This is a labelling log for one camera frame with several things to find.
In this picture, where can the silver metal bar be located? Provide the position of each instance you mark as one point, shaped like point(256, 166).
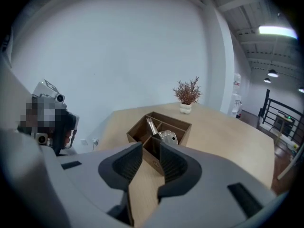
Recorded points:
point(152, 126)

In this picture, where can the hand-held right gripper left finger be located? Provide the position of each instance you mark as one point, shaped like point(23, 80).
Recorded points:
point(121, 167)

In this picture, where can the person's left hand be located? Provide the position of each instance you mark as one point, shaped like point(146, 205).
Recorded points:
point(67, 138)

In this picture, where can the beige wooden table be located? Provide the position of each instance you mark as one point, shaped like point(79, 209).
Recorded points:
point(225, 139)

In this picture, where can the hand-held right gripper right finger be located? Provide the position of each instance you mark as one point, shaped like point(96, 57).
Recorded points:
point(180, 172)

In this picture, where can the black pendant lamp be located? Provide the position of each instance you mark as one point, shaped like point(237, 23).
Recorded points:
point(267, 80)
point(272, 73)
point(301, 90)

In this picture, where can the dark wooden organizer box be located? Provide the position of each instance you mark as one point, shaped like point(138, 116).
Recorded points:
point(149, 161)

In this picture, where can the black metal railing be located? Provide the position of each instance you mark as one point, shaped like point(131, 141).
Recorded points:
point(268, 108)

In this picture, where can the white wall socket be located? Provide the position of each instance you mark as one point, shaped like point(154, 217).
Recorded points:
point(83, 142)

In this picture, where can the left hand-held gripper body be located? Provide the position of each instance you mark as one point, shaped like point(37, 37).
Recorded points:
point(44, 89)

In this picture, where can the reddish plant in white pot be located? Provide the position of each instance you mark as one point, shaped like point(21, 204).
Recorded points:
point(186, 96)

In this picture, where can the ceiling tube light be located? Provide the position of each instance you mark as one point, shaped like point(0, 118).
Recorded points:
point(276, 30)

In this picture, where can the small wooden side table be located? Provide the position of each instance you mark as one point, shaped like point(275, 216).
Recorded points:
point(283, 116)

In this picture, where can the white water dispenser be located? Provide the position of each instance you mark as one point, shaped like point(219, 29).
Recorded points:
point(236, 96)

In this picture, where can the silver metal parts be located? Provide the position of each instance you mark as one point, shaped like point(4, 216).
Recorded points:
point(167, 136)

